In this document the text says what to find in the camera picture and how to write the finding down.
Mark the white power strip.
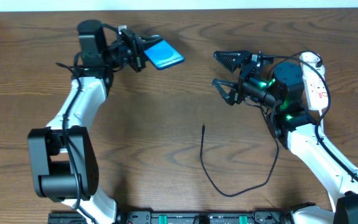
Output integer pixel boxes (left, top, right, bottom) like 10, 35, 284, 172
301, 65, 328, 111

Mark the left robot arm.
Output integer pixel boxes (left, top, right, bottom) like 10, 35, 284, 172
27, 19, 163, 223

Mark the blue smartphone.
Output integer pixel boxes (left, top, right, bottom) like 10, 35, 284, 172
145, 40, 185, 70

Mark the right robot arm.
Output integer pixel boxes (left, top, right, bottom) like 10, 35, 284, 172
212, 50, 358, 223

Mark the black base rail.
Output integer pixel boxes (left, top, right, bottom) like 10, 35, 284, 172
47, 210, 295, 224

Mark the black charger cable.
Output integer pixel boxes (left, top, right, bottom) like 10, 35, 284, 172
200, 50, 324, 198

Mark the white USB charger plug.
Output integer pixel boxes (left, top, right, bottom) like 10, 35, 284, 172
299, 52, 325, 72

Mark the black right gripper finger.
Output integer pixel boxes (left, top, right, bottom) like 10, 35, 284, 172
213, 50, 252, 73
211, 77, 239, 106

